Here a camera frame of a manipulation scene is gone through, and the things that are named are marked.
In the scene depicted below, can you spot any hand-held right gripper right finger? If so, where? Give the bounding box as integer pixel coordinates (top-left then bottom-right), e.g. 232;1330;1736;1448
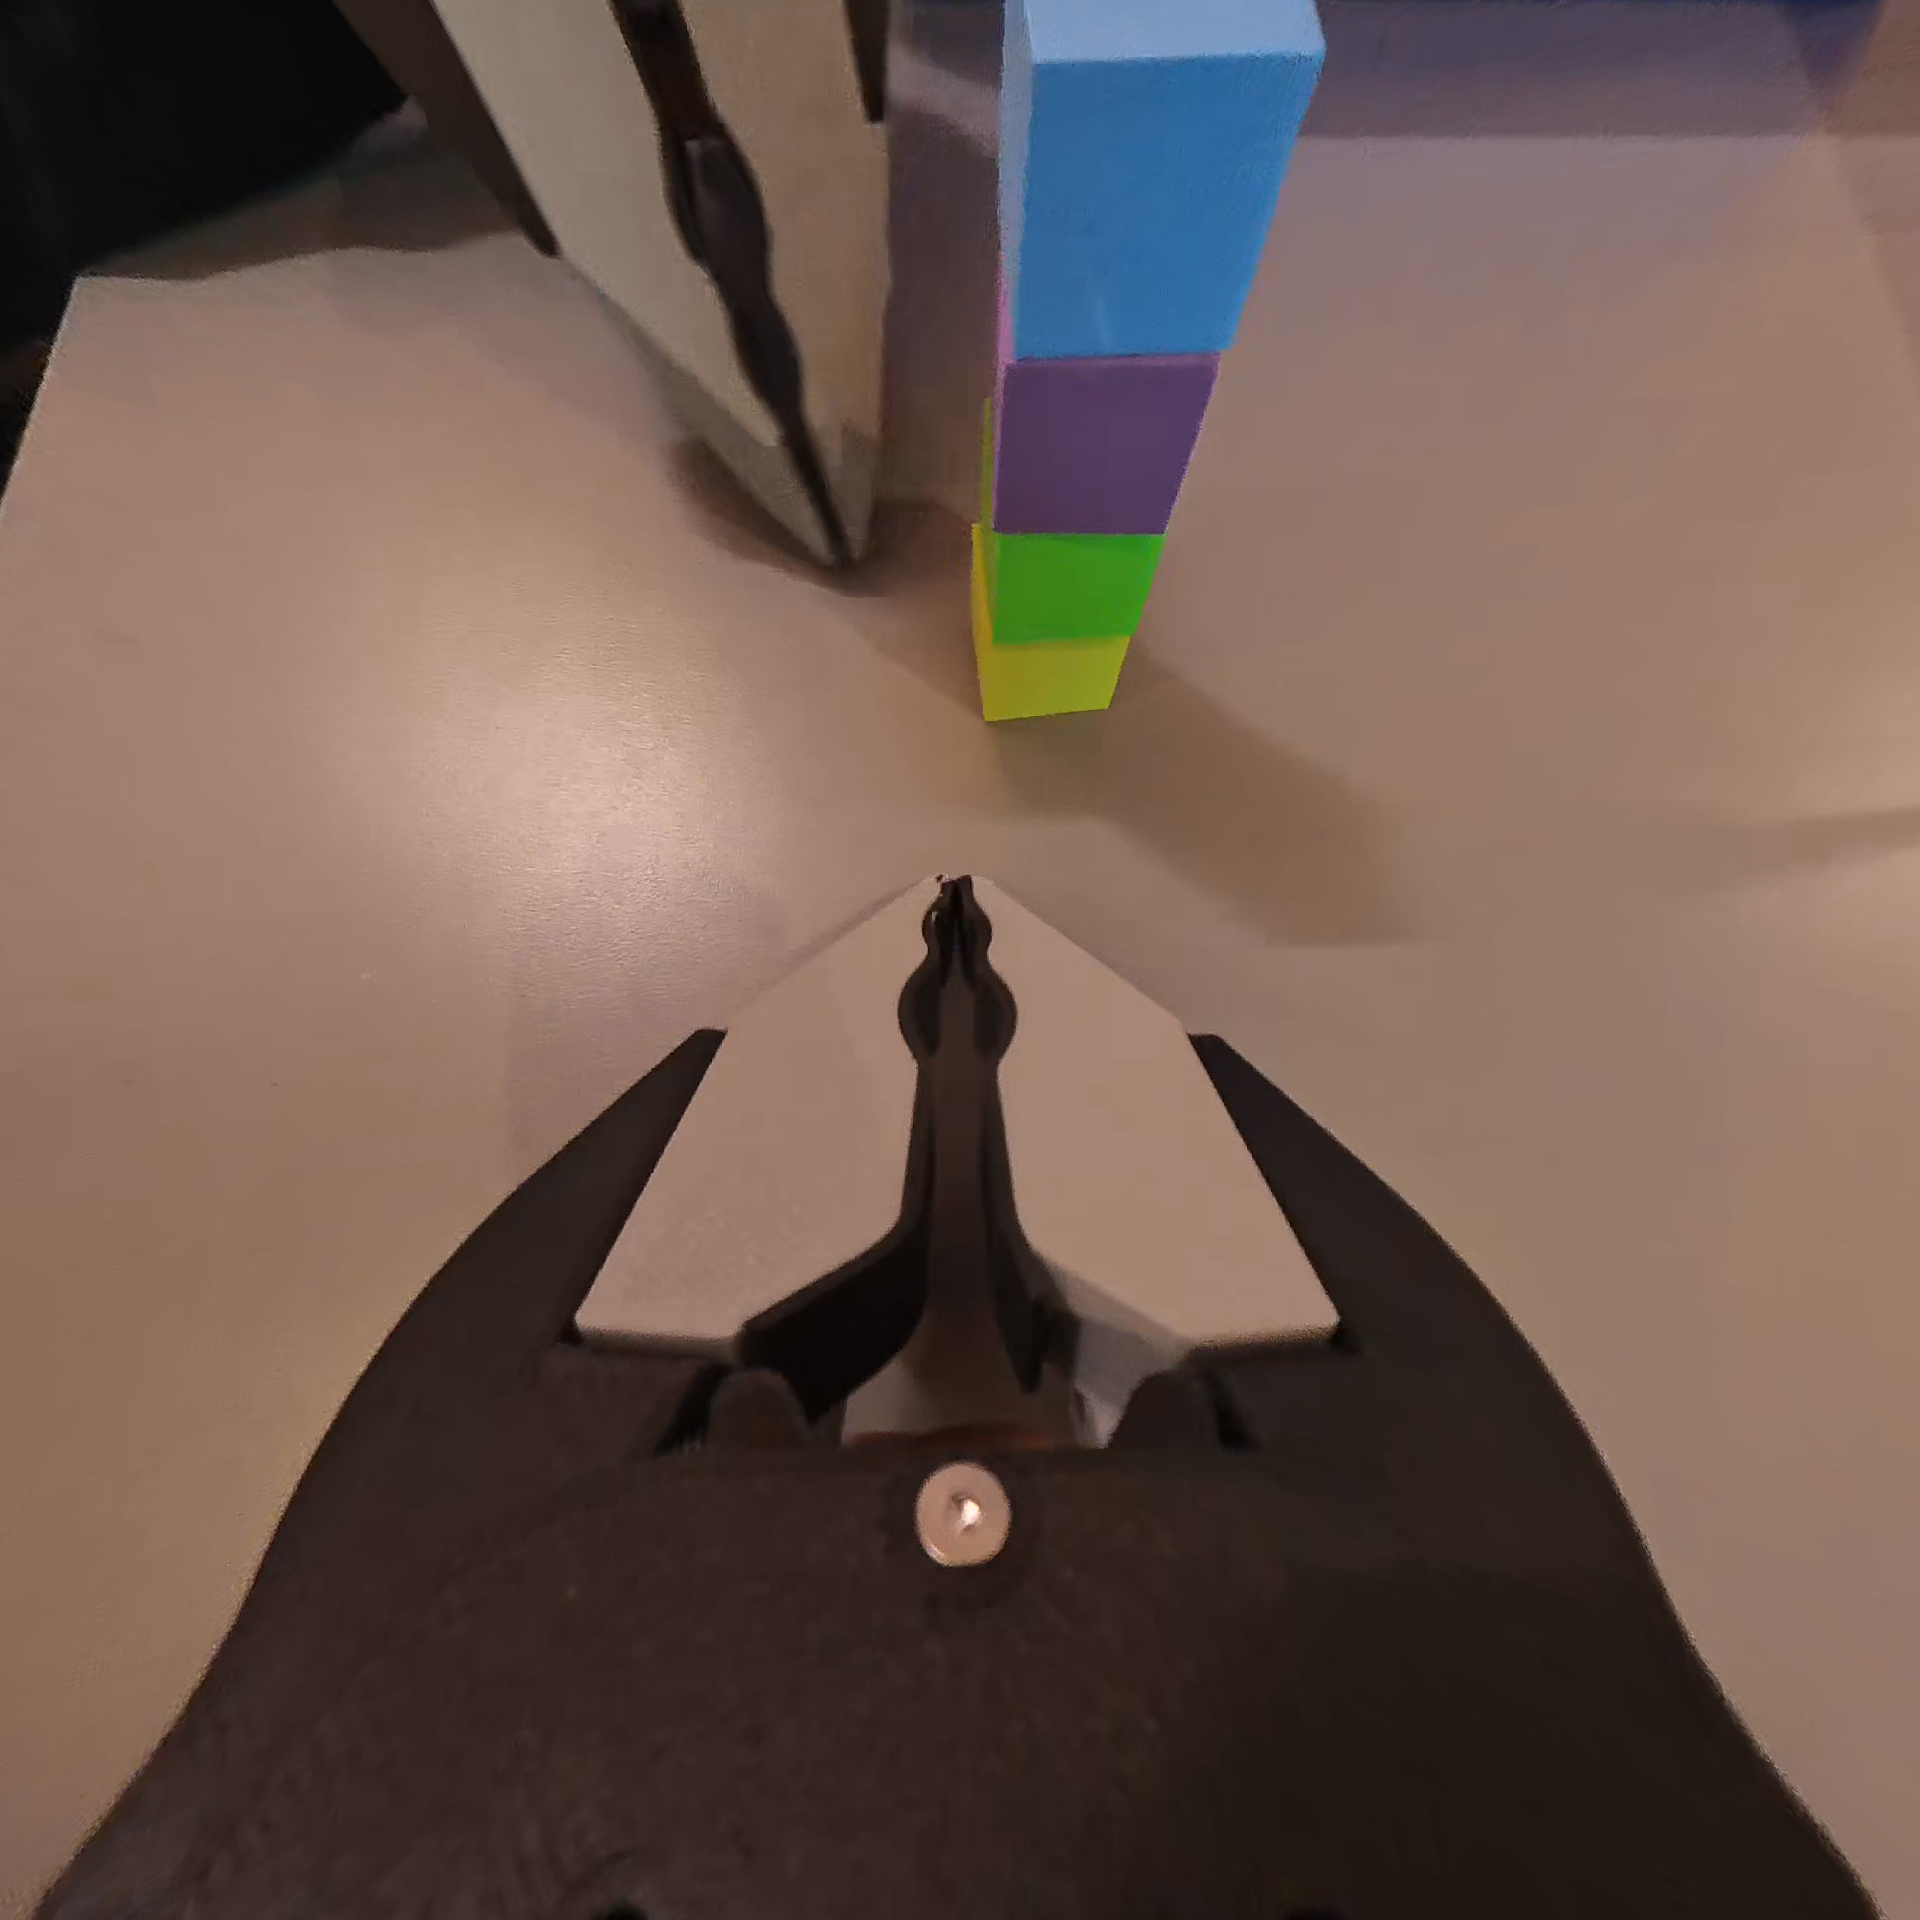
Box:
958;875;1343;1445

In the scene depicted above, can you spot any blue foam cube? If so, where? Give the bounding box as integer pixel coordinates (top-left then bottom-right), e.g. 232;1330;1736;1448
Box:
995;0;1328;359

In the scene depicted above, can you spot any purple foam cube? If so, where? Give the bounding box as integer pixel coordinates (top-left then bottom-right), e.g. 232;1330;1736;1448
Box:
992;293;1220;539

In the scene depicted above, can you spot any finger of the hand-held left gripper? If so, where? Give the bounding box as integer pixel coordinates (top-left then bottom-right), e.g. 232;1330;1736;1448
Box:
429;0;845;568
673;0;899;568

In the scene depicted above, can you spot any person's dark clothing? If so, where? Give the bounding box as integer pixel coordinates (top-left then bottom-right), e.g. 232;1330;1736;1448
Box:
0;0;407;496

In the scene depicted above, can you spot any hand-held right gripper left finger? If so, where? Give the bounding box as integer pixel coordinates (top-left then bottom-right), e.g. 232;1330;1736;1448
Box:
574;875;953;1424

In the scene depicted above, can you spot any green foam cube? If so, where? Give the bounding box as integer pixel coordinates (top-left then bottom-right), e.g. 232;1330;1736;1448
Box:
977;406;1167;645

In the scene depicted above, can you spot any yellow foam cube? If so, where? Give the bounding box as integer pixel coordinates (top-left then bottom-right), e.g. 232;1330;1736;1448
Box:
969;525;1131;725

